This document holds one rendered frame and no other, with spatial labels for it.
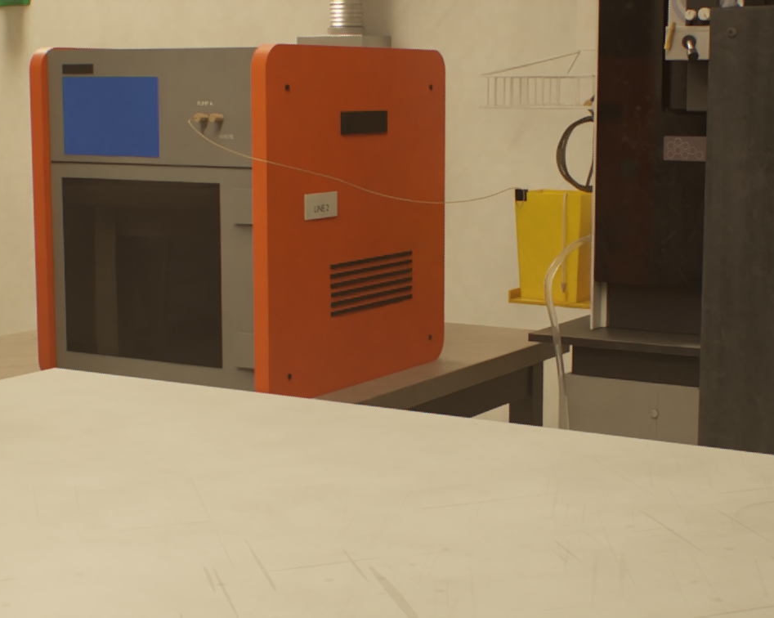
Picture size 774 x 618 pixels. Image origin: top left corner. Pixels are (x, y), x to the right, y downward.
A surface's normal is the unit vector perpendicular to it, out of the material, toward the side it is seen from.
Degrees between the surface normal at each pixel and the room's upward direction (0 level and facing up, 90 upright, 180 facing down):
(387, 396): 90
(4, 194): 90
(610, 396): 90
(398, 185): 90
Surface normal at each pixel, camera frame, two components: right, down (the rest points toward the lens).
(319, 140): 0.86, 0.07
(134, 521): 0.00, -0.99
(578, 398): -0.51, 0.12
